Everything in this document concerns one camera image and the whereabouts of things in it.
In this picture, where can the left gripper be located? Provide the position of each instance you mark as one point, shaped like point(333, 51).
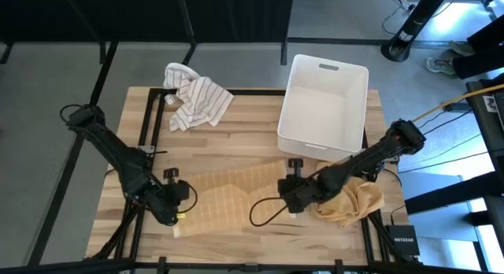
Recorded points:
point(167, 201)

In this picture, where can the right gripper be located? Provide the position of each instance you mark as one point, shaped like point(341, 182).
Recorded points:
point(299, 191)

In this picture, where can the orange grid-pattern towel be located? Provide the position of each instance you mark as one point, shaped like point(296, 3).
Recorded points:
point(224, 211)

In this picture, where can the plain yellow towel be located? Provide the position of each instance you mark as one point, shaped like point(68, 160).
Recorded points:
point(354, 207)

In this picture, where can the white plastic basket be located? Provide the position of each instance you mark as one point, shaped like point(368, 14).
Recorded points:
point(323, 112)

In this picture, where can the white striped towel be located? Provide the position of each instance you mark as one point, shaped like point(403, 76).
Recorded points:
point(201, 104)

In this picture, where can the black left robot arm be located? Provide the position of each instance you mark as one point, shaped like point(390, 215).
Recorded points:
point(118, 152)

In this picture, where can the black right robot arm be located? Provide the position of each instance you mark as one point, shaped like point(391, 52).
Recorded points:
point(366, 158)

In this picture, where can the silver mounting plate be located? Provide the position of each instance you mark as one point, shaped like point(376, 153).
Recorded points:
point(146, 149)

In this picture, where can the black rig crossbar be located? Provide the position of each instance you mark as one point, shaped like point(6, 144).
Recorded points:
point(78, 266)

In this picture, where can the long black diagonal bar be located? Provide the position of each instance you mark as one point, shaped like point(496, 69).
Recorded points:
point(97, 89)

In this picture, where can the black partition panel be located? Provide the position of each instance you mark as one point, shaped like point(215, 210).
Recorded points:
point(130, 14)
point(31, 14)
point(236, 14)

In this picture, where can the person's shoe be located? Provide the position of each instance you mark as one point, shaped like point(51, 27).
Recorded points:
point(439, 66)
point(460, 48)

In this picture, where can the black side desk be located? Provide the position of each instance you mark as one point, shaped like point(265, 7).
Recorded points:
point(492, 140)

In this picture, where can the black floor stand pole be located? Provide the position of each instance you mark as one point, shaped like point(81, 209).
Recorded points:
point(419, 18)

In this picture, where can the small printed sticker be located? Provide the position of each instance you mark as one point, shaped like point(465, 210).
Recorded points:
point(490, 104)

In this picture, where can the person's leg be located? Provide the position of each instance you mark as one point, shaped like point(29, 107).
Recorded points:
point(480, 63)
point(488, 34)

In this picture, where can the black frame clamp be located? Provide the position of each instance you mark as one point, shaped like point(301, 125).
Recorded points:
point(339, 266)
point(161, 265)

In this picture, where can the black aluminium table frame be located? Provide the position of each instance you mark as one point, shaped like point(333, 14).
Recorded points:
point(256, 92)

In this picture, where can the black Netgear network switch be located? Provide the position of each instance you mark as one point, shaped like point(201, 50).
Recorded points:
point(403, 240)

